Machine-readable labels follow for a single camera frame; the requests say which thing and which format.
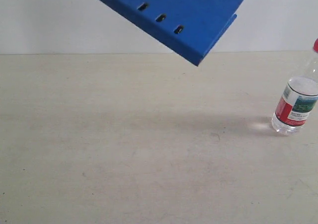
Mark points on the blue ring binder notebook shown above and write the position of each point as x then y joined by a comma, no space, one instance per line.
191,28

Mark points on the clear water bottle red cap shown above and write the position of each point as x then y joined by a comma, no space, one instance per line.
298,98

